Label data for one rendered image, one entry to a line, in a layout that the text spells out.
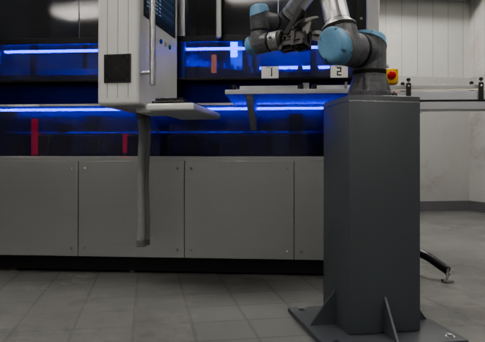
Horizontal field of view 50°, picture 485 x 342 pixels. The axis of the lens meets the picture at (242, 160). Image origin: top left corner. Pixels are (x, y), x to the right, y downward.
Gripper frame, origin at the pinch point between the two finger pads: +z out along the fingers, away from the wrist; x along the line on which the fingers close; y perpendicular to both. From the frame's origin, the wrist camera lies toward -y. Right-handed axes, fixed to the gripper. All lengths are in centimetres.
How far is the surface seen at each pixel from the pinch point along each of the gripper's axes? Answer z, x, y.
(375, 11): -9, -66, -39
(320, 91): -16.3, -27.8, 14.4
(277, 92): -31.8, -18.7, 15.7
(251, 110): -51, -28, 19
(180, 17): -92, -18, -32
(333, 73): -28, -63, -9
